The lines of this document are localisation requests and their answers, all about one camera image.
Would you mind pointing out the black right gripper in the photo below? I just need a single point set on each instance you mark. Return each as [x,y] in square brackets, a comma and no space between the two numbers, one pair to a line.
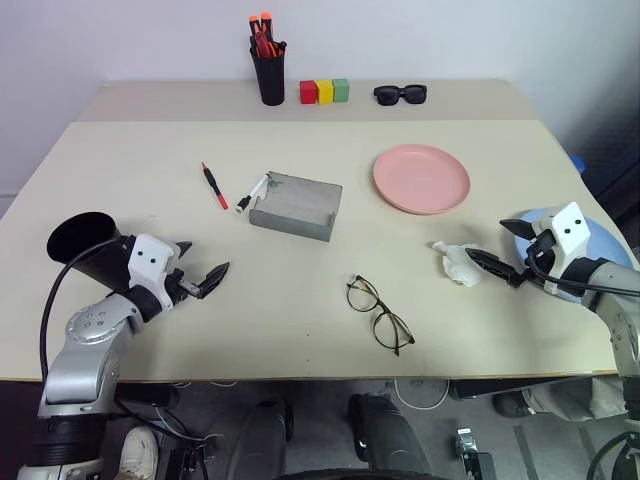
[540,250]

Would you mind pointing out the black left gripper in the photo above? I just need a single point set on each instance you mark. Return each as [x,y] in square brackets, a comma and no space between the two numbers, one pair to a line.
[180,290]

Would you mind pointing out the white tissue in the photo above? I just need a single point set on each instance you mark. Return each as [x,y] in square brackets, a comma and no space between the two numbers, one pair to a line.
[457,265]

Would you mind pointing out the red and black pen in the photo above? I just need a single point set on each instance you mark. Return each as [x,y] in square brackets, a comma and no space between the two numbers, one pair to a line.
[214,184]

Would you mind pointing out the white marker with black cap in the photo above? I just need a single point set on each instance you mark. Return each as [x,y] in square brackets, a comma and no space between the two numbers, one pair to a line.
[256,189]

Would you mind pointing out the grey glasses case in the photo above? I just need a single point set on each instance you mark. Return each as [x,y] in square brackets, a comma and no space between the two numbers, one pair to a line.
[295,200]

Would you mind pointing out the thin-framed clear eyeglasses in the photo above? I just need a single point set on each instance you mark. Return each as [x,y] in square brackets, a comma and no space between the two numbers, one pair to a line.
[390,331]

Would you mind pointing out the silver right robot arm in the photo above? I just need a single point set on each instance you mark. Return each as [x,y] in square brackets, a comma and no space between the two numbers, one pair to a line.
[617,280]

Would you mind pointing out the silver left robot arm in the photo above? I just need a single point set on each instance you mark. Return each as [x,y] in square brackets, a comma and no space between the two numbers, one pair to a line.
[80,360]

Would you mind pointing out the blue plate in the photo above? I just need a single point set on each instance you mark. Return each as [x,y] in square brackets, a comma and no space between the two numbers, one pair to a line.
[607,245]

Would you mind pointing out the blue plastic container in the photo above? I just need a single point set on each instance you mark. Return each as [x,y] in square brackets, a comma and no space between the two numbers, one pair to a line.
[579,164]

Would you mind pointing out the pink plate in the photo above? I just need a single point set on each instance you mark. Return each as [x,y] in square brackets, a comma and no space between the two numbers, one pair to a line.
[420,177]

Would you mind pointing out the wide black conical cup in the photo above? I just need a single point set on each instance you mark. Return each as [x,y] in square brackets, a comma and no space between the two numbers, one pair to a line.
[85,245]

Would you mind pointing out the black under-table bar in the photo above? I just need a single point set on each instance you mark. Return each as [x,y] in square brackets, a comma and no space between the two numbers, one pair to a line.
[150,396]

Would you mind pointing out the dark shoe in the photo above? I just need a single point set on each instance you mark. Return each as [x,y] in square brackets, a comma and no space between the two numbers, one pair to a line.
[511,406]

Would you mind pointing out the beige trouser leg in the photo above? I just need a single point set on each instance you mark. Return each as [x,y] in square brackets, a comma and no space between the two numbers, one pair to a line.
[575,397]

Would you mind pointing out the dark rounded shape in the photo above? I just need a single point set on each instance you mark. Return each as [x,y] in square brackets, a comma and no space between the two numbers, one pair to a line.
[260,440]
[385,435]

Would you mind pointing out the black sunglasses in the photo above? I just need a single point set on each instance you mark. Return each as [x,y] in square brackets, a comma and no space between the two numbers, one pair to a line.
[387,95]

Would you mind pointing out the white shoe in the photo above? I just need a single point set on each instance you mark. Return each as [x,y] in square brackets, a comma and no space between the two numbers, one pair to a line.
[140,450]

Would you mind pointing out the tall black pen holder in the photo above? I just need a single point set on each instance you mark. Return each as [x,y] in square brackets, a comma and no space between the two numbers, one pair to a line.
[270,80]

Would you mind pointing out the red cube block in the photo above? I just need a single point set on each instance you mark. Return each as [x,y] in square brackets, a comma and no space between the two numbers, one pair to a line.
[308,93]

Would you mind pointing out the yellow cube block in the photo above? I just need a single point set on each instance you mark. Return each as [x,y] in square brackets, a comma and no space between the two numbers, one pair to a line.
[325,92]

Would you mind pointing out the green cube block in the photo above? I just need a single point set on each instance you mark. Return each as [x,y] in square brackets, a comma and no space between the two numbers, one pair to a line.
[340,91]

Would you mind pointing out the red pen in holder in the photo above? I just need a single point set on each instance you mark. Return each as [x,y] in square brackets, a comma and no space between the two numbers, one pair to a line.
[262,45]

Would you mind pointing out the orange-capped pen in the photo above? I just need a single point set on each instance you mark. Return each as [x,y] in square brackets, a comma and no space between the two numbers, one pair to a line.
[268,20]

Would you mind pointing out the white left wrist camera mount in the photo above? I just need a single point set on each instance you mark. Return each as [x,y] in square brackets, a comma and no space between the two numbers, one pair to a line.
[150,260]

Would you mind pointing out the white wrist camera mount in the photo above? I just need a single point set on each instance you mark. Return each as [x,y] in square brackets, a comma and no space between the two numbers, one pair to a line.
[570,230]
[150,260]

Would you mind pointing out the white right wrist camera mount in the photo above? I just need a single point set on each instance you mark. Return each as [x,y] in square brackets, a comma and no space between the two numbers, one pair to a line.
[570,230]

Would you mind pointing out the metal clamp bracket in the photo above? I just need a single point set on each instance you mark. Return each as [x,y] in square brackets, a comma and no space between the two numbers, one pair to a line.
[470,450]

